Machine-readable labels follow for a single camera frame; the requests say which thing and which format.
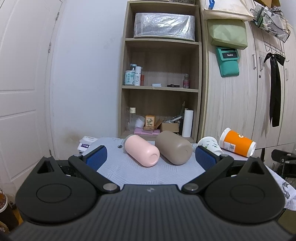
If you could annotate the white tube bottle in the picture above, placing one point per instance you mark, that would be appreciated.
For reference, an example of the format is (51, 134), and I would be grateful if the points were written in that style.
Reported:
(137, 76)

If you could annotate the orange paper cup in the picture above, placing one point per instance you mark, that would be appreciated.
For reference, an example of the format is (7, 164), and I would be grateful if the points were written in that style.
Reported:
(234, 142)

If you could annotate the white paper towel roll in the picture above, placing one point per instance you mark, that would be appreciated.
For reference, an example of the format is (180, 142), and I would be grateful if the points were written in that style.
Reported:
(187, 123)

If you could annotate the white door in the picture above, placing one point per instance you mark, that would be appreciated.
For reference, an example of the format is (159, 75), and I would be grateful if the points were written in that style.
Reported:
(28, 33)

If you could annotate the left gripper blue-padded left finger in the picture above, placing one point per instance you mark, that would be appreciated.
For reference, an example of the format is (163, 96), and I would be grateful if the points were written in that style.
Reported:
(87, 165)

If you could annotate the teal hanging pouch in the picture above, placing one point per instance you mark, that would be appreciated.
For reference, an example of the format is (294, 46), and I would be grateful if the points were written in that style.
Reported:
(227, 61)

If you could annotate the taupe brown cup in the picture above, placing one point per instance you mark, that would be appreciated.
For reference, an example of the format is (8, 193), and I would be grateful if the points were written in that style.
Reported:
(173, 147)

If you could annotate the light wood wardrobe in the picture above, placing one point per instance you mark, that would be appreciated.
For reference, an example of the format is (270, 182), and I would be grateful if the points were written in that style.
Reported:
(241, 103)

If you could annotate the teal label jar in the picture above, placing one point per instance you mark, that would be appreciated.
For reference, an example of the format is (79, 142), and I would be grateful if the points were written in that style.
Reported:
(129, 77)

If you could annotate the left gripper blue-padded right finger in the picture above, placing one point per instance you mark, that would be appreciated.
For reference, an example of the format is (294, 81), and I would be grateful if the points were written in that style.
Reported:
(214, 166)

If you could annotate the wooden shelf unit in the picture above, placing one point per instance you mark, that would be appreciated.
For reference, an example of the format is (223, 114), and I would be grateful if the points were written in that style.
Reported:
(164, 63)

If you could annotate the red small bottle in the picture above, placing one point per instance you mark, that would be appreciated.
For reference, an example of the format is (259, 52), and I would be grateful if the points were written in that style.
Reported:
(142, 80)

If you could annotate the pink cup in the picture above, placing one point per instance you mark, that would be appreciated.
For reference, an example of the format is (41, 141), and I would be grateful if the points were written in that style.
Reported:
(141, 150)

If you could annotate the pink flat box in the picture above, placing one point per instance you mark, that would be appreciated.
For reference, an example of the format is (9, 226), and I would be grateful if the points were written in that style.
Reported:
(141, 131)

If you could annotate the white small cup on shelf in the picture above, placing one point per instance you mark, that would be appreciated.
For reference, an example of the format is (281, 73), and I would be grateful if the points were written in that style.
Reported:
(140, 122)

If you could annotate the white purple package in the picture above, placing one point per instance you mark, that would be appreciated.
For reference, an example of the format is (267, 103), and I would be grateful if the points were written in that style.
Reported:
(85, 143)

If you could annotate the silver foil storage box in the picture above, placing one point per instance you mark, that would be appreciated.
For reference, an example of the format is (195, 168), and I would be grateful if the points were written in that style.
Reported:
(164, 25)

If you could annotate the orange floral box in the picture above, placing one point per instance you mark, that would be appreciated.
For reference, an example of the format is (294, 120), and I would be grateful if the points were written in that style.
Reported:
(149, 122)

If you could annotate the small cardboard box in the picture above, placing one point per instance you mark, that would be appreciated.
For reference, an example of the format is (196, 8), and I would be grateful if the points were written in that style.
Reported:
(172, 127)

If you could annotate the black ribbon bow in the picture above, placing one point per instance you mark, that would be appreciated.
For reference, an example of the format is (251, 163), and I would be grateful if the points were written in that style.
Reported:
(275, 87)

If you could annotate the green hanging pouch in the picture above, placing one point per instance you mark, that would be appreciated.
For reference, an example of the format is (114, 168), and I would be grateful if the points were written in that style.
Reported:
(229, 33)

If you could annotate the white floral paper cup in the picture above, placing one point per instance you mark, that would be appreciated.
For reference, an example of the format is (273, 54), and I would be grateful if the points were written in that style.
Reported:
(211, 144)

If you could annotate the clear bottle beige cap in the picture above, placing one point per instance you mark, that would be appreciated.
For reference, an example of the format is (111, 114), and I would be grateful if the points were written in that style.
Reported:
(132, 118)

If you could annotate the small pink bottle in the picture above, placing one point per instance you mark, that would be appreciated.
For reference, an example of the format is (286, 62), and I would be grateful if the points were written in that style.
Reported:
(186, 81)

